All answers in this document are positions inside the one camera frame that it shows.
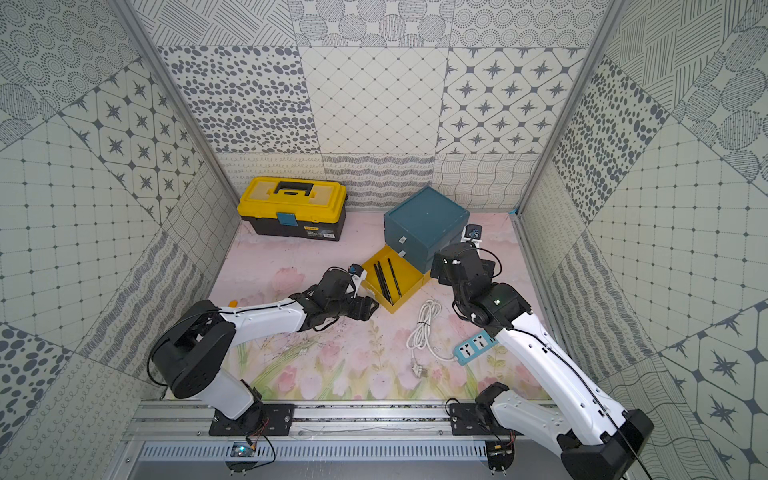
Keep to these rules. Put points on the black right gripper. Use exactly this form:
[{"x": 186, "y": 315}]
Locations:
[{"x": 439, "y": 270}]

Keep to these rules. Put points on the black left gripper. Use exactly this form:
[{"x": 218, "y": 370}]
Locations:
[{"x": 355, "y": 302}]

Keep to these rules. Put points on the black pencil plain end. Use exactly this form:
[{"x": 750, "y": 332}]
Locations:
[{"x": 382, "y": 281}]

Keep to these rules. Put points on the yellow bottom drawer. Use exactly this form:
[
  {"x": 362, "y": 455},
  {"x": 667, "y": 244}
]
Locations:
[{"x": 391, "y": 279}]

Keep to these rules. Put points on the black pencil gold end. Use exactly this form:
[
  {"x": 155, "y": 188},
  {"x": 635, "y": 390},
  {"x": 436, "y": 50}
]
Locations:
[{"x": 394, "y": 277}]

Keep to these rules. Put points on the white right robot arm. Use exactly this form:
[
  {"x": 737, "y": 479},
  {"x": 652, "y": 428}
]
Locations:
[{"x": 594, "y": 436}]

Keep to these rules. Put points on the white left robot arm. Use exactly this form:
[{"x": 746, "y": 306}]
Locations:
[{"x": 189, "y": 356}]

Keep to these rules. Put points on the teal drawer cabinet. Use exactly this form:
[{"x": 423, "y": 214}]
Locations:
[{"x": 423, "y": 224}]

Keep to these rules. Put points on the teal power strip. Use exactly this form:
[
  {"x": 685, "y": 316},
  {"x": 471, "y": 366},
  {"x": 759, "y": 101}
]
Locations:
[{"x": 473, "y": 347}]

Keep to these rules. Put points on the yellow black plastic toolbox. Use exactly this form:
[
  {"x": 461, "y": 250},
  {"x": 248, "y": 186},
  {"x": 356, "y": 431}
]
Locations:
[{"x": 284, "y": 207}]

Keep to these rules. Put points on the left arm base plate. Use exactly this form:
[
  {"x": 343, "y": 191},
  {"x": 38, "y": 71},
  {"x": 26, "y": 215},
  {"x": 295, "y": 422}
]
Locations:
[{"x": 272, "y": 419}]

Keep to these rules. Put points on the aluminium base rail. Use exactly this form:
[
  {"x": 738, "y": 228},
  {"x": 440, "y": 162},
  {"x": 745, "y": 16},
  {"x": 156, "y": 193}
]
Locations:
[{"x": 178, "y": 431}]

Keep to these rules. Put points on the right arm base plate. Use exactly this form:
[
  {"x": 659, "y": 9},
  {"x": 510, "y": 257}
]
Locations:
[{"x": 469, "y": 419}]

